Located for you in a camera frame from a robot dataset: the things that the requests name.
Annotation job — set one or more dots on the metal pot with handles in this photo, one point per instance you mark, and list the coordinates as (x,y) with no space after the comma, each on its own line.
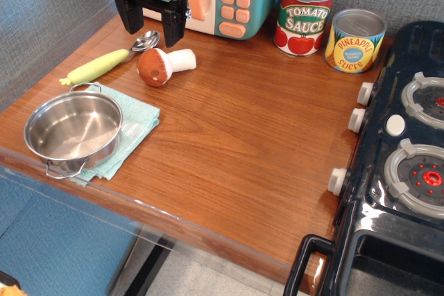
(74,131)

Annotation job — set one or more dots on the light blue folded cloth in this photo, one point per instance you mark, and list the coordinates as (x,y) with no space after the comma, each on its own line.
(139,119)

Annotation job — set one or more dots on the plush brown mushroom toy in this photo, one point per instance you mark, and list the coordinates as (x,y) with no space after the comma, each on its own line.
(155,67)

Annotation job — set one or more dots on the tomato sauce can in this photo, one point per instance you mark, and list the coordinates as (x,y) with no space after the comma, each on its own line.
(301,25)

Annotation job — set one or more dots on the pineapple slices can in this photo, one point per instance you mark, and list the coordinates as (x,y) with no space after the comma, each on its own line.
(356,36)

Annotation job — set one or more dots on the black toy stove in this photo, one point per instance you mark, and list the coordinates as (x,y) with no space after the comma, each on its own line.
(388,236)

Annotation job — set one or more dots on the spoon with green handle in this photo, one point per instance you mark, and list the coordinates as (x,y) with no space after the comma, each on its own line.
(97,67)

